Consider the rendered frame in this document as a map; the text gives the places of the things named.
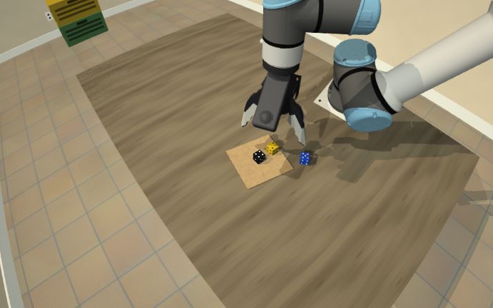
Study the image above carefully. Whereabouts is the yellow die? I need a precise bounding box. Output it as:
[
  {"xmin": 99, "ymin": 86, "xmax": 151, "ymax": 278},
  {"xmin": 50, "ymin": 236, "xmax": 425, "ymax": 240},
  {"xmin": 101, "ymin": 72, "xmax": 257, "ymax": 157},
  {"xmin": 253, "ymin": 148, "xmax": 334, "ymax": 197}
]
[{"xmin": 267, "ymin": 141, "xmax": 279, "ymax": 155}]

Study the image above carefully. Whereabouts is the black die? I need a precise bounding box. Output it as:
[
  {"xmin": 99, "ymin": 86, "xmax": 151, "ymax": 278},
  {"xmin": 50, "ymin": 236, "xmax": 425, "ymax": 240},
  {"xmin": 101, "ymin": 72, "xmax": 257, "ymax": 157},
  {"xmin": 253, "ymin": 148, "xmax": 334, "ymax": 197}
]
[{"xmin": 253, "ymin": 150, "xmax": 265, "ymax": 164}]

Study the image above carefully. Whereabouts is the tan square mat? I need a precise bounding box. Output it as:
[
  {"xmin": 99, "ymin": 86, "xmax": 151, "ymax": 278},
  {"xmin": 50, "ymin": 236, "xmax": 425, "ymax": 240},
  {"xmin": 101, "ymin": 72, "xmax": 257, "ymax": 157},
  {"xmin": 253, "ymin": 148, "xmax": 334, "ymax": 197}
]
[{"xmin": 226, "ymin": 135, "xmax": 294, "ymax": 190}]

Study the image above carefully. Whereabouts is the blue die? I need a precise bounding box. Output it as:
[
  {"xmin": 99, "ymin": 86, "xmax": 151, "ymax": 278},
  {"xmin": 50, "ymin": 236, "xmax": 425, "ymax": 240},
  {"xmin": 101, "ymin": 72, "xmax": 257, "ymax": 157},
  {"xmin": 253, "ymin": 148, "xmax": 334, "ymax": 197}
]
[{"xmin": 300, "ymin": 152, "xmax": 310, "ymax": 165}]

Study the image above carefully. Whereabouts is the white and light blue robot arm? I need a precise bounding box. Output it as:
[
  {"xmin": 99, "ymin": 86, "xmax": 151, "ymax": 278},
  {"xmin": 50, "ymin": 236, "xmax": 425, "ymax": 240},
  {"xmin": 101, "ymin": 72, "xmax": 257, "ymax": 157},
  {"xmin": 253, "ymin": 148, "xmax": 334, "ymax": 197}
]
[{"xmin": 252, "ymin": 0, "xmax": 493, "ymax": 132}]

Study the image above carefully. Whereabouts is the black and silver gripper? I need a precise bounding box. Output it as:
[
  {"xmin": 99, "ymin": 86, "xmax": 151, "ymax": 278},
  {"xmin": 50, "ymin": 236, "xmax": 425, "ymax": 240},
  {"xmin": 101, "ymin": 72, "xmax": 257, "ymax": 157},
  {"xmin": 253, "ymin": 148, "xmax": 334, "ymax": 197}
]
[{"xmin": 241, "ymin": 60, "xmax": 306, "ymax": 145}]

